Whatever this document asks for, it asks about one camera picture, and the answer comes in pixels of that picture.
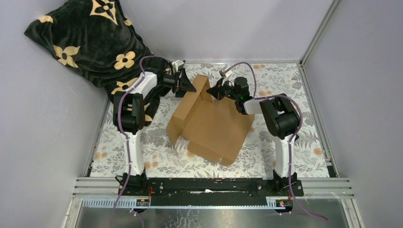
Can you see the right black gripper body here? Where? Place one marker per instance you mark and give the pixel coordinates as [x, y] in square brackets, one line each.
[230, 93]

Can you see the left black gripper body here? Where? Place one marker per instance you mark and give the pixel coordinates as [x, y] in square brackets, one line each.
[171, 81]

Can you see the brown cardboard box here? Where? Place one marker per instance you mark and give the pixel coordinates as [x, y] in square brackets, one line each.
[215, 129]

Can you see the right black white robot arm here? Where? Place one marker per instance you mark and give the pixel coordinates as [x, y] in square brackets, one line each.
[282, 120]

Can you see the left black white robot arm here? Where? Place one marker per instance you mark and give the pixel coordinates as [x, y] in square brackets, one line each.
[129, 113]

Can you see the floral patterned table mat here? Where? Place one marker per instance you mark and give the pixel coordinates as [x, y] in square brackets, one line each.
[257, 156]

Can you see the black floral plush blanket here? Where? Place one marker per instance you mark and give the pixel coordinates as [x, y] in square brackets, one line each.
[94, 39]

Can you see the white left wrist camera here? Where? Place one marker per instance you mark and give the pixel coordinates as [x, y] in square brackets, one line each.
[177, 65]

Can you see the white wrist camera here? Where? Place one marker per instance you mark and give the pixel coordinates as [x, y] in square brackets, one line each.
[225, 73]
[177, 65]

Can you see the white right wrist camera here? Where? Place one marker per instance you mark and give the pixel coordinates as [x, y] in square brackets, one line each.
[225, 73]

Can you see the aluminium frame rail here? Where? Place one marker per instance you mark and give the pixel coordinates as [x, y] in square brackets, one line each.
[103, 192]

